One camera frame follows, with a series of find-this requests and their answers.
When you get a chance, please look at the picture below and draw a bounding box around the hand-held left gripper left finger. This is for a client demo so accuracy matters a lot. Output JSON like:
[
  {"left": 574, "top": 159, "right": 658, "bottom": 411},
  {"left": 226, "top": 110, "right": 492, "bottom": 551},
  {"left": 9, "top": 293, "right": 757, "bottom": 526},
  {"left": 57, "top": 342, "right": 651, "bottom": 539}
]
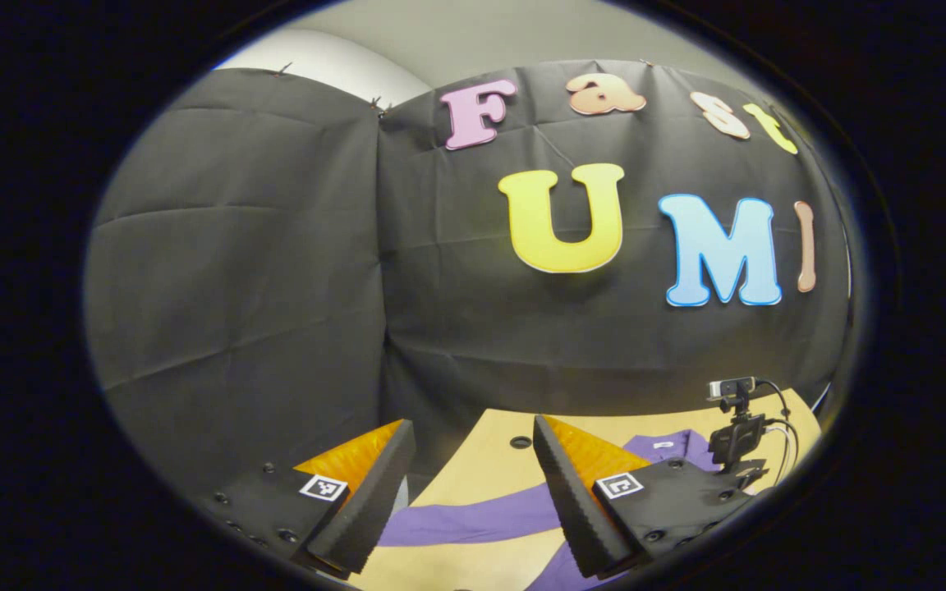
[{"left": 210, "top": 419, "right": 417, "bottom": 580}]

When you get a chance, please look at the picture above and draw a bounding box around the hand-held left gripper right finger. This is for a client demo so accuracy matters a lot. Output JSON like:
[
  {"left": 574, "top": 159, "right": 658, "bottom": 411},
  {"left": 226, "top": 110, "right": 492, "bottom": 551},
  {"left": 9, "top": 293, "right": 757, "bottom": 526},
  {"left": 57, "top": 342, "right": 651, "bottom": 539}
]
[{"left": 532, "top": 415, "right": 757, "bottom": 580}]

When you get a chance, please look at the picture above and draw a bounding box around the purple button shirt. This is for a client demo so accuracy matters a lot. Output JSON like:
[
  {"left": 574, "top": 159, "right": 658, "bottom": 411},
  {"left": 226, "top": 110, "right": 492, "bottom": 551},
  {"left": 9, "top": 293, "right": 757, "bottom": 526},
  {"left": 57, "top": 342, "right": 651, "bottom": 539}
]
[{"left": 376, "top": 428, "right": 724, "bottom": 591}]

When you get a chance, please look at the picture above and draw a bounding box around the black webcam on stand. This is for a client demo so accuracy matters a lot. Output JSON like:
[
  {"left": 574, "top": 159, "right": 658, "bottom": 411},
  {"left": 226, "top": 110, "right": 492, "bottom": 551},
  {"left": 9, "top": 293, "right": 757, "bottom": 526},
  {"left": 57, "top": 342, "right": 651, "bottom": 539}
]
[{"left": 706, "top": 376, "right": 769, "bottom": 492}]

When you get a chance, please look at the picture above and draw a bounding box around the black backdrop cloth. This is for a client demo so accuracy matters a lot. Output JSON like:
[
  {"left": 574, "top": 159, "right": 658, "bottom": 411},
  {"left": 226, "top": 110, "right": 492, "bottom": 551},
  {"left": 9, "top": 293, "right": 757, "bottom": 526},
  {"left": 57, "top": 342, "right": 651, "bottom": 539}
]
[{"left": 83, "top": 59, "right": 852, "bottom": 510}]

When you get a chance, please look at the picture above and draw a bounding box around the black webcam cable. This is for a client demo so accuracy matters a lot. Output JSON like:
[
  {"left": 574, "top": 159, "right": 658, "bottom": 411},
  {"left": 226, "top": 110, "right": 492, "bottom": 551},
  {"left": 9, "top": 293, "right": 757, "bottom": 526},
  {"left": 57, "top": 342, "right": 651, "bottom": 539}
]
[{"left": 756, "top": 379, "right": 800, "bottom": 489}]

